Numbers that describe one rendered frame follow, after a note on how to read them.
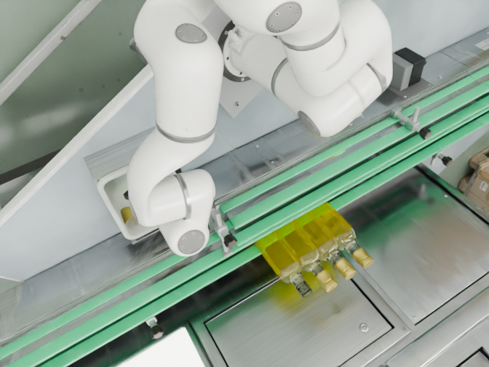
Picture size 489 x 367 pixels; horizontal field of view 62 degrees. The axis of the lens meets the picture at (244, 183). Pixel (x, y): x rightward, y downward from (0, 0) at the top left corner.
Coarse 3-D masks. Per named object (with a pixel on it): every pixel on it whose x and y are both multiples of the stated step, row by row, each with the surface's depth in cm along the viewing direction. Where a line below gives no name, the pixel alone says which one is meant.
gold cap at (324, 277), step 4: (320, 272) 99; (324, 272) 99; (328, 272) 100; (316, 276) 100; (320, 276) 99; (324, 276) 99; (328, 276) 99; (320, 280) 99; (324, 280) 98; (328, 280) 98; (332, 280) 98; (324, 284) 98; (328, 284) 98; (332, 284) 97; (336, 284) 98; (324, 288) 99; (328, 288) 97; (332, 288) 99
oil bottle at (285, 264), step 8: (272, 232) 107; (264, 240) 106; (272, 240) 105; (280, 240) 105; (264, 248) 104; (272, 248) 104; (280, 248) 104; (288, 248) 104; (264, 256) 108; (272, 256) 102; (280, 256) 102; (288, 256) 102; (272, 264) 104; (280, 264) 101; (288, 264) 101; (296, 264) 100; (280, 272) 100; (288, 272) 99; (296, 272) 100; (288, 280) 100
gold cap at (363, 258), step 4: (360, 248) 103; (356, 252) 103; (360, 252) 102; (364, 252) 102; (352, 256) 104; (356, 256) 103; (360, 256) 102; (364, 256) 101; (368, 256) 101; (356, 260) 103; (360, 260) 102; (364, 260) 101; (368, 260) 101; (372, 260) 101; (360, 264) 102; (364, 264) 101; (368, 264) 101; (364, 268) 102
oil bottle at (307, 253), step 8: (288, 224) 108; (296, 224) 108; (280, 232) 107; (288, 232) 107; (296, 232) 106; (288, 240) 105; (296, 240) 105; (304, 240) 105; (296, 248) 103; (304, 248) 103; (312, 248) 103; (296, 256) 103; (304, 256) 102; (312, 256) 102; (320, 256) 103; (304, 264) 101; (312, 264) 101
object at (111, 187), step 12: (108, 180) 84; (120, 180) 95; (108, 192) 92; (120, 192) 97; (108, 204) 88; (120, 204) 99; (120, 216) 95; (120, 228) 94; (132, 228) 100; (144, 228) 100; (156, 228) 101
